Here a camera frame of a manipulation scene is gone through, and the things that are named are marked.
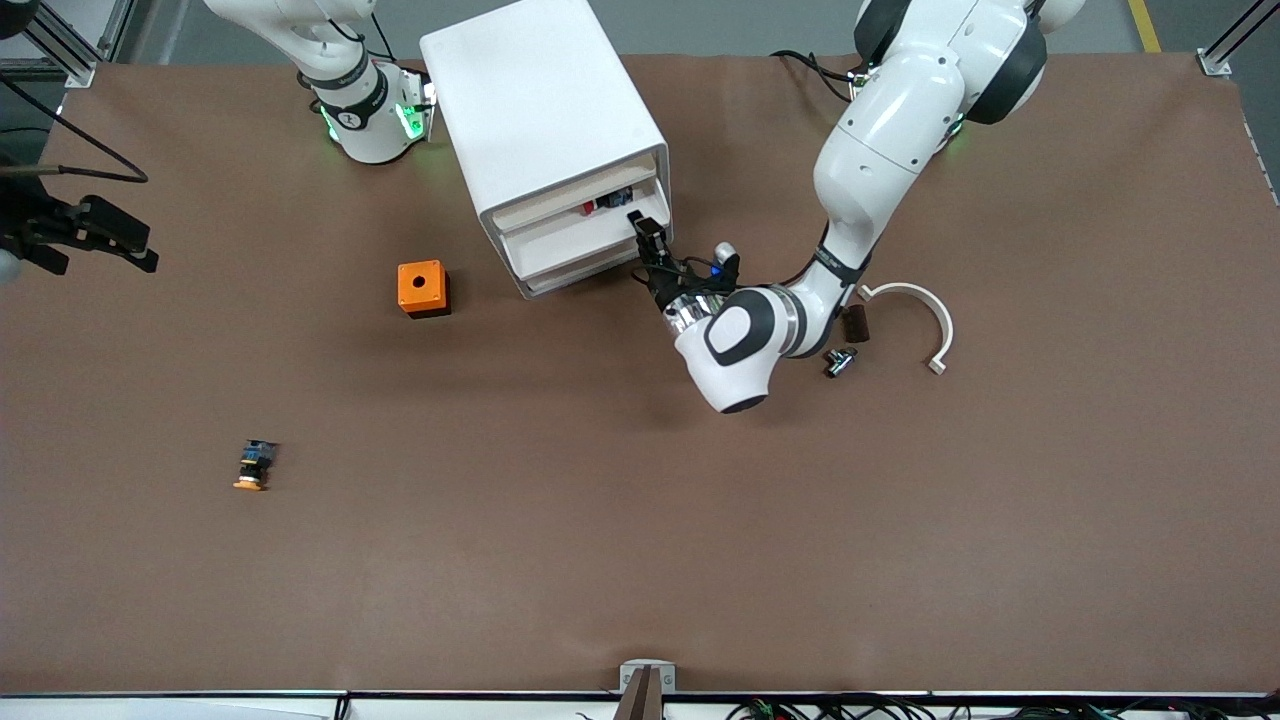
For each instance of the orange button enclosure box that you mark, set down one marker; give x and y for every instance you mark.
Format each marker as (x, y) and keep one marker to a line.
(410, 292)

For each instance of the brown table cover sheet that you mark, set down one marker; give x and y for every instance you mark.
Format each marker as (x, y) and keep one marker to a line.
(640, 550)

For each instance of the aluminium frame post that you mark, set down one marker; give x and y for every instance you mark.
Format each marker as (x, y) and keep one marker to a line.
(1215, 64)
(82, 74)

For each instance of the orange capped push button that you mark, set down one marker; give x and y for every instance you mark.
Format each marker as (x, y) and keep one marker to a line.
(255, 465)

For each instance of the grey metal mounting bracket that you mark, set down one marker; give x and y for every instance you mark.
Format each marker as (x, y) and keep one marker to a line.
(630, 675)

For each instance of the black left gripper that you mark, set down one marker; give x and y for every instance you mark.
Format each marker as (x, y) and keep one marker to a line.
(664, 288)

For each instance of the white drawer cabinet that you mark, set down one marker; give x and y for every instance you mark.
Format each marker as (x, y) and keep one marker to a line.
(540, 100)

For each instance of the small silver blue connector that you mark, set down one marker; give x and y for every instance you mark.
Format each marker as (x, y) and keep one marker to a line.
(838, 364)

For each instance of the white curved plastic bracket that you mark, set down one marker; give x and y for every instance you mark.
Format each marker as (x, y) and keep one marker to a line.
(945, 325)

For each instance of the brown terminal block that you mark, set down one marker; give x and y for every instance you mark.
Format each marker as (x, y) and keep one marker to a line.
(856, 324)

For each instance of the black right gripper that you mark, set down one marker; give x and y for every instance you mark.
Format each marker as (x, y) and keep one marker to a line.
(30, 226)

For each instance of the red capped push button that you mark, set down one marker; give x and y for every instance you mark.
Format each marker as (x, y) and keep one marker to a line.
(620, 197)

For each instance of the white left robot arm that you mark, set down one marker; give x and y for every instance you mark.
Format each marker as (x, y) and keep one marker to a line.
(890, 120)

